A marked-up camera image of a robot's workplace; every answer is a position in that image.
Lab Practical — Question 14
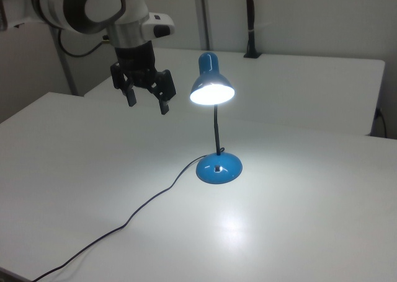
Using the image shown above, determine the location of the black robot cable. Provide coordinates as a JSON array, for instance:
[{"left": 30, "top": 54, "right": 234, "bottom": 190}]
[{"left": 58, "top": 29, "right": 109, "bottom": 58}]

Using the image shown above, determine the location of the grey metal frame post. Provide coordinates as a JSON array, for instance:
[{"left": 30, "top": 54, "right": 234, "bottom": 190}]
[{"left": 191, "top": 0, "right": 211, "bottom": 51}]

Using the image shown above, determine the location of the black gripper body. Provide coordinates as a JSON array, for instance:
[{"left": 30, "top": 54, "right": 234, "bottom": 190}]
[{"left": 110, "top": 41, "right": 177, "bottom": 100}]

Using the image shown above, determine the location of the black lamp power cord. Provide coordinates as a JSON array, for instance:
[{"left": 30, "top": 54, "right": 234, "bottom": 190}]
[{"left": 30, "top": 146, "right": 226, "bottom": 282}]

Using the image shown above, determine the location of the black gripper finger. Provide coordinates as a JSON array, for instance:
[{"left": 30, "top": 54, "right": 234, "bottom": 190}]
[
  {"left": 123, "top": 87, "right": 138, "bottom": 108},
  {"left": 157, "top": 96, "right": 171, "bottom": 117}
]

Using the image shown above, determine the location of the black wall cable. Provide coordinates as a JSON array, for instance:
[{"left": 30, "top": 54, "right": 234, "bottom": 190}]
[{"left": 375, "top": 108, "right": 388, "bottom": 138}]

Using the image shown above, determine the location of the blue desk lamp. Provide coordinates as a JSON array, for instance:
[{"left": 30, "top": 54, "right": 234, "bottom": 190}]
[{"left": 189, "top": 51, "right": 244, "bottom": 184}]

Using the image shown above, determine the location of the black gooseneck camera mount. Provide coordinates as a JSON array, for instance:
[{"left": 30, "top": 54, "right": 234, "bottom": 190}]
[{"left": 243, "top": 0, "right": 262, "bottom": 59}]

